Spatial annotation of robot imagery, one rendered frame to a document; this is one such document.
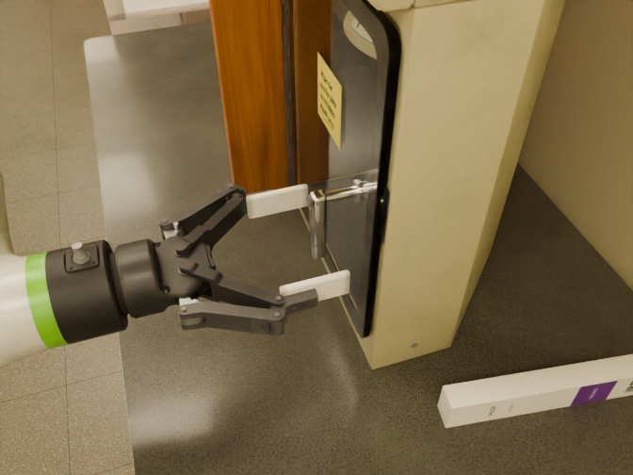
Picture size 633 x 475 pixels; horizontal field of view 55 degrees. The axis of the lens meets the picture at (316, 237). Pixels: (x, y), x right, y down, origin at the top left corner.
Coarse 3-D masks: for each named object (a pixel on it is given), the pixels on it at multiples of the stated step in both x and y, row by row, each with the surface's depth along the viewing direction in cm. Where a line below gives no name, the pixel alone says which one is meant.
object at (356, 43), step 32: (320, 0) 59; (352, 0) 51; (320, 32) 62; (352, 32) 53; (384, 32) 46; (352, 64) 55; (384, 64) 47; (352, 96) 56; (384, 96) 49; (320, 128) 70; (352, 128) 59; (384, 128) 51; (320, 160) 73; (352, 160) 61; (384, 160) 53; (352, 224) 66; (352, 256) 69; (352, 288) 72; (352, 320) 75
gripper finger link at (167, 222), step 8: (232, 184) 69; (216, 192) 68; (224, 192) 68; (232, 192) 68; (208, 200) 67; (216, 200) 67; (224, 200) 69; (192, 208) 66; (200, 208) 66; (208, 208) 67; (216, 208) 68; (176, 216) 65; (184, 216) 65; (192, 216) 65; (200, 216) 66; (208, 216) 67; (160, 224) 64; (168, 224) 64; (184, 224) 65; (192, 224) 66; (200, 224) 67; (184, 232) 66
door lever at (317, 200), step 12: (312, 192) 60; (324, 192) 60; (336, 192) 60; (348, 192) 61; (360, 192) 60; (312, 204) 60; (324, 204) 60; (312, 216) 61; (324, 216) 61; (312, 228) 63; (324, 228) 63; (312, 240) 64; (324, 240) 64; (312, 252) 65; (324, 252) 65
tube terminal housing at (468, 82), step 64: (448, 0) 44; (512, 0) 45; (448, 64) 48; (512, 64) 50; (448, 128) 52; (512, 128) 57; (448, 192) 58; (384, 256) 62; (448, 256) 65; (384, 320) 70; (448, 320) 74
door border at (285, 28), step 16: (288, 0) 71; (288, 16) 72; (288, 32) 74; (288, 48) 76; (288, 64) 78; (288, 80) 80; (288, 96) 82; (288, 112) 84; (288, 144) 88; (288, 160) 90
